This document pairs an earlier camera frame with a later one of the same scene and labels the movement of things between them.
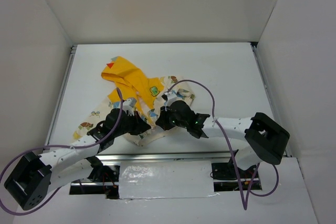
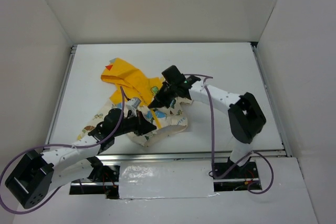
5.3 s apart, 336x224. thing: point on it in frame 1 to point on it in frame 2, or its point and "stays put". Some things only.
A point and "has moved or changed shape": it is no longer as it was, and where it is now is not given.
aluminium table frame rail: (151, 157) stays put
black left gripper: (140, 125) stays put
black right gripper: (163, 120) to (163, 96)
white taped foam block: (161, 179) stays put
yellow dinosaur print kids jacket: (146, 93) has moved or changed shape
